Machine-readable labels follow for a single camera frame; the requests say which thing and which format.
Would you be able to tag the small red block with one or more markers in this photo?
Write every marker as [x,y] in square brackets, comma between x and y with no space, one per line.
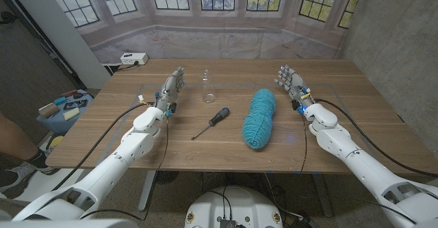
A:
[69,93]

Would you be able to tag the black floor fan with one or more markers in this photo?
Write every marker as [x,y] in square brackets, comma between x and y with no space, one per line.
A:
[167,176]

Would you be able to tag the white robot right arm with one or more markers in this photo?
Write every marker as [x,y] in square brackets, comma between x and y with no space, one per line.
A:
[359,163]

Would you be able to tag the blue stool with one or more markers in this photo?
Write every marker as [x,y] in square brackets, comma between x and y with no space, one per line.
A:
[58,124]

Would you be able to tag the yellow sponge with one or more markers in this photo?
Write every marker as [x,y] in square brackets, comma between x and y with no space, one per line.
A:
[71,114]

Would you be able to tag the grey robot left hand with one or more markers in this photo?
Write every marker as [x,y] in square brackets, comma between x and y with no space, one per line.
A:
[169,90]

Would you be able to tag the printed window backdrop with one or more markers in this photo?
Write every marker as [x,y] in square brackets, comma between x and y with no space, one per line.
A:
[219,43]

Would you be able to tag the white power strip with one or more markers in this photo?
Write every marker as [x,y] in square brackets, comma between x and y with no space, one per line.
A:
[134,58]

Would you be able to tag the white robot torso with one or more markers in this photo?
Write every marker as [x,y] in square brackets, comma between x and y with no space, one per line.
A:
[239,204]

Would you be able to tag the black power brick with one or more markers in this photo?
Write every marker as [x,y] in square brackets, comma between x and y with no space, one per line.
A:
[302,223]

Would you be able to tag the white slanted pillar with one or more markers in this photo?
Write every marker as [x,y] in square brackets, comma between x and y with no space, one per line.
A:
[65,33]

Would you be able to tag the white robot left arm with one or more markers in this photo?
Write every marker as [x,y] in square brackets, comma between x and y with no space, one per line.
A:
[130,149]

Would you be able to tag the grey metal table leg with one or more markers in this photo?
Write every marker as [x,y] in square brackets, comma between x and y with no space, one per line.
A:
[147,190]
[322,193]

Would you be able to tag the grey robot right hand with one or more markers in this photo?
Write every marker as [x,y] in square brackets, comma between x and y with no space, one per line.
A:
[294,84]

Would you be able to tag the small teal block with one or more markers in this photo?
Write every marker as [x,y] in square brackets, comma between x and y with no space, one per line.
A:
[60,100]

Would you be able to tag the brown twine roll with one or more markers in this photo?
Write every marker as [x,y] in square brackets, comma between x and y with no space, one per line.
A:
[49,110]

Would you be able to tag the teal yarn skein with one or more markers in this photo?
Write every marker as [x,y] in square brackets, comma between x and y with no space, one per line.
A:
[260,118]

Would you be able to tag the person bare leg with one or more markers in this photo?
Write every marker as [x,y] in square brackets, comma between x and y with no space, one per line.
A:
[13,139]

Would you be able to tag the white floor mat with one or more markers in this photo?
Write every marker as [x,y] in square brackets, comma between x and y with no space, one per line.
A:
[44,187]

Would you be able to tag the grey black sneaker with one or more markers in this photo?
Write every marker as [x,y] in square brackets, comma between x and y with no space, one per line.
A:
[20,171]

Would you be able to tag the yellow black floor object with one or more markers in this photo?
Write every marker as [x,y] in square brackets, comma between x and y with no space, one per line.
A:
[55,141]

